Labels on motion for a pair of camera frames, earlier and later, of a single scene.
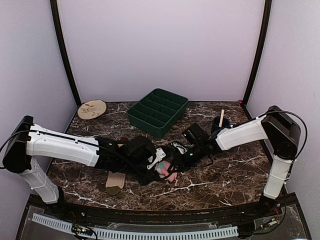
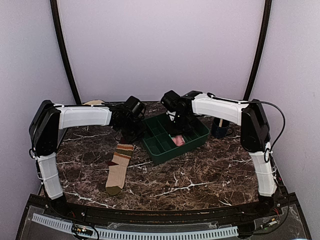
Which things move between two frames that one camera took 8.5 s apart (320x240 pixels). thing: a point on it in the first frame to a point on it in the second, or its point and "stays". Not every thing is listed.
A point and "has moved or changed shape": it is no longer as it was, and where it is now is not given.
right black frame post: x=261 y=57 stays
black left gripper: x=146 y=179 to x=131 y=139
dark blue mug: x=225 y=123 stays
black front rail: x=202 y=215 stays
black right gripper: x=178 y=160 to x=176 y=132
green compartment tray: x=157 y=112 has moved or changed shape
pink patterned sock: x=161 y=168 to x=179 y=140
